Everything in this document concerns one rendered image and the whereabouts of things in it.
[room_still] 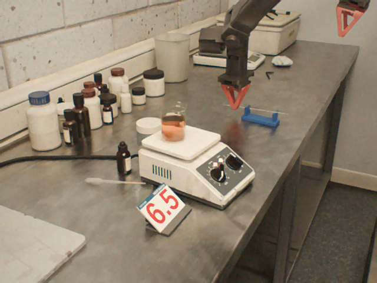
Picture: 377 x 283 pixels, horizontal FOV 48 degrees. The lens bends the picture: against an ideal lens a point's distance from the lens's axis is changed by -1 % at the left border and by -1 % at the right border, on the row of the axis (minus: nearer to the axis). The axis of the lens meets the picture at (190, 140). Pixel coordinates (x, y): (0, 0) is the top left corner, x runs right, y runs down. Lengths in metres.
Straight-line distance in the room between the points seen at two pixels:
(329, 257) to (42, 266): 1.42
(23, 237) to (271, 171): 0.51
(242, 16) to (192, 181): 0.41
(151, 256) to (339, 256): 1.34
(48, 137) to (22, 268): 0.42
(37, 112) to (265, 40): 1.14
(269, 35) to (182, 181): 1.16
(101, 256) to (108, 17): 0.91
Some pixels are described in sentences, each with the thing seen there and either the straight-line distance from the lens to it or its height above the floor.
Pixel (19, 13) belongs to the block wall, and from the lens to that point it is 1.16.
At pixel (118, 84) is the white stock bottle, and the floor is 0.82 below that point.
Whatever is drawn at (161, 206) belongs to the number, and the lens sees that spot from 0.75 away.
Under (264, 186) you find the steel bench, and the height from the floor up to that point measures 0.75.
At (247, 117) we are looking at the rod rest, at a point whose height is 0.76.
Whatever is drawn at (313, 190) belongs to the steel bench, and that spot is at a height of 0.08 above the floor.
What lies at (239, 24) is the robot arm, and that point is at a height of 1.02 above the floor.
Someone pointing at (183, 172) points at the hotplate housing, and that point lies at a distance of 0.79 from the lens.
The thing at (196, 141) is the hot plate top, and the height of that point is 0.84.
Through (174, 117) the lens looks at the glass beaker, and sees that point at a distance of 0.80.
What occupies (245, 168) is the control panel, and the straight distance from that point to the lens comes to 0.85.
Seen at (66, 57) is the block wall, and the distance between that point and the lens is 1.29.
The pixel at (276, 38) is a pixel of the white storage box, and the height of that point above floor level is 0.83.
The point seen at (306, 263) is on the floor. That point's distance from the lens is 1.86.
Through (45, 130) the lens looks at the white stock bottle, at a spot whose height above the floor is 0.80.
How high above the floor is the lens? 1.19
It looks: 25 degrees down
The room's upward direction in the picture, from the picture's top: straight up
